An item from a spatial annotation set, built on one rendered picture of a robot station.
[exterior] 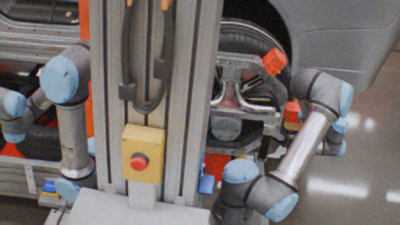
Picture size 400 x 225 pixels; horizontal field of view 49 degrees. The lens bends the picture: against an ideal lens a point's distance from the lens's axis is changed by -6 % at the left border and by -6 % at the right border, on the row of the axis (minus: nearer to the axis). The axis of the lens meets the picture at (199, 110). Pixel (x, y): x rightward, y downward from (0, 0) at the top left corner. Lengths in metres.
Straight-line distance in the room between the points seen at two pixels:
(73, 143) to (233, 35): 0.97
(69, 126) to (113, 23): 0.53
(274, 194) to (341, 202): 1.61
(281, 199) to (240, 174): 0.16
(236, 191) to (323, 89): 0.45
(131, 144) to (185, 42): 0.26
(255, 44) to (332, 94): 0.60
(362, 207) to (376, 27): 1.21
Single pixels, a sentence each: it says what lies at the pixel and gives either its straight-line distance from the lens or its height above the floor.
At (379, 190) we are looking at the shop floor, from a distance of 3.31.
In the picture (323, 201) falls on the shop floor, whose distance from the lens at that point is 3.07.
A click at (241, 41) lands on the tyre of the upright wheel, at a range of 2.07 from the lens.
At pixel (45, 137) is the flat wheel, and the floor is 0.49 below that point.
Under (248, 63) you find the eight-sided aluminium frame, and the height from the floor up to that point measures 1.08.
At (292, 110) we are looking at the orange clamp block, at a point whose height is 0.88.
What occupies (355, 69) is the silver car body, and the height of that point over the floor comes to 0.91.
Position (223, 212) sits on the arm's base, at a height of 0.87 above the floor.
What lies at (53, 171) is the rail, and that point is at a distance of 2.55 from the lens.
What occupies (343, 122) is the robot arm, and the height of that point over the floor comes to 1.01.
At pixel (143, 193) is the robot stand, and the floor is 1.29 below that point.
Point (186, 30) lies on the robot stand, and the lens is 0.89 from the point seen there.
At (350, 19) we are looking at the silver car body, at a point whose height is 1.20.
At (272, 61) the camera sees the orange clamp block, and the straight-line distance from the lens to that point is 2.03.
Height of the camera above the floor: 2.10
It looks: 36 degrees down
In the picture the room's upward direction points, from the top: 6 degrees clockwise
